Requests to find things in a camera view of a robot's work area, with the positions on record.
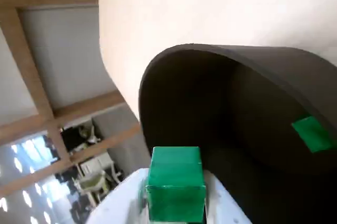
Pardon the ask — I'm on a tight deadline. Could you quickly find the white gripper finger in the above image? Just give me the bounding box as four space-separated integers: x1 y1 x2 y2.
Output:
204 171 253 224
85 168 150 224

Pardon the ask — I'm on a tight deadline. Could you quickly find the green block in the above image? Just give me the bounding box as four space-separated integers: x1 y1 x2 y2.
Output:
291 115 334 154
144 146 207 222

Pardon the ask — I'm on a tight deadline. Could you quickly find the black pot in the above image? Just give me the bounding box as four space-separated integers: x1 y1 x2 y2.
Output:
138 43 337 224

